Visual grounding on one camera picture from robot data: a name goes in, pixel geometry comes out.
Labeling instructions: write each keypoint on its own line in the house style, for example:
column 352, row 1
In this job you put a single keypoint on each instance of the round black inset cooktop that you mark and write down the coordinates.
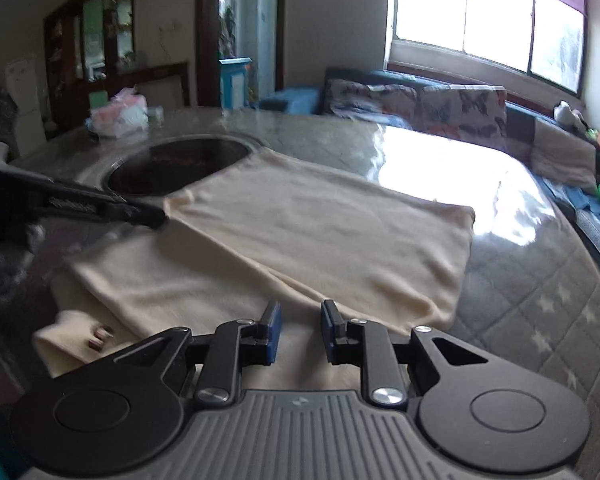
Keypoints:
column 180, row 162

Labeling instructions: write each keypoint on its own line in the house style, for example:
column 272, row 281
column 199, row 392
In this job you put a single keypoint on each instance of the small butterfly print cushion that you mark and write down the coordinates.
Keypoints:
column 370, row 100

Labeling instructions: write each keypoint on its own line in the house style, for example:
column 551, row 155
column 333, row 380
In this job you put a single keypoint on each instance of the small blue cabinet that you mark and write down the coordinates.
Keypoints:
column 235, row 82

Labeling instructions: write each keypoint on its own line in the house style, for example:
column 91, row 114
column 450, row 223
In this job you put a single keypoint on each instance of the wooden chair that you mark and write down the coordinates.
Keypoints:
column 167, row 87

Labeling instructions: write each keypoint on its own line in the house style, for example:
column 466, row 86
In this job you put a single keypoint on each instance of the blue corner sofa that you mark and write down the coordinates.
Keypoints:
column 290, row 100

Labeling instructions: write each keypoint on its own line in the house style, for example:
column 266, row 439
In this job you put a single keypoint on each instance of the plain grey cushion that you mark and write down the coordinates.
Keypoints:
column 560, row 152

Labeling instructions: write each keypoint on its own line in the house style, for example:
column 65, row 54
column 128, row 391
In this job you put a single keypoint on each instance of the panda plush toy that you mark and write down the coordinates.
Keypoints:
column 567, row 112

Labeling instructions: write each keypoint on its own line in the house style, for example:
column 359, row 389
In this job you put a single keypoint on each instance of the white refrigerator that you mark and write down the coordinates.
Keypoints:
column 25, row 90

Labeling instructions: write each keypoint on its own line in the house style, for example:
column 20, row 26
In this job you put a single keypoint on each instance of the cream knit sweater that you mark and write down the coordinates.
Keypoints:
column 305, row 240

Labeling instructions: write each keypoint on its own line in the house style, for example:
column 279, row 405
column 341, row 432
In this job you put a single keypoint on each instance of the dark wooden door frame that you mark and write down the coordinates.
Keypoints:
column 207, row 35

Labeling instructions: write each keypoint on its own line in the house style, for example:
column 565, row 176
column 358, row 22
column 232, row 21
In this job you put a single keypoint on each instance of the large butterfly print cushion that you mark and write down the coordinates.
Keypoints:
column 465, row 110

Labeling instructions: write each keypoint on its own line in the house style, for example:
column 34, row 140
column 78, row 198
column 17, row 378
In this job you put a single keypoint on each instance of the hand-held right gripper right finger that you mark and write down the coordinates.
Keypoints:
column 326, row 330

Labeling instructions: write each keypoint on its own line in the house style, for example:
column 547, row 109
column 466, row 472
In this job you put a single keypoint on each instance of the blue sofa cloth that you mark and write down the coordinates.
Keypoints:
column 587, row 200

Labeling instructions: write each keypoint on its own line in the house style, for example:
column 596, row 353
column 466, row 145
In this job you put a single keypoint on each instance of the window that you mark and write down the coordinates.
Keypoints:
column 430, row 5

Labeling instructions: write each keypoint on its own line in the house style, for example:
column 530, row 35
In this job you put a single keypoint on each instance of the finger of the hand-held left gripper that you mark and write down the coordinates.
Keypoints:
column 140, row 214

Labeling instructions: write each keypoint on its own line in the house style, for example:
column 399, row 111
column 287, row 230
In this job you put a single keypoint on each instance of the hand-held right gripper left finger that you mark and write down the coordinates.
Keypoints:
column 275, row 327

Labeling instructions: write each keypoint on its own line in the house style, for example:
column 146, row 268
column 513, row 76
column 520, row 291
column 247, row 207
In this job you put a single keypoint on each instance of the dark wooden display cabinet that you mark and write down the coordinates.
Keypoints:
column 72, row 50

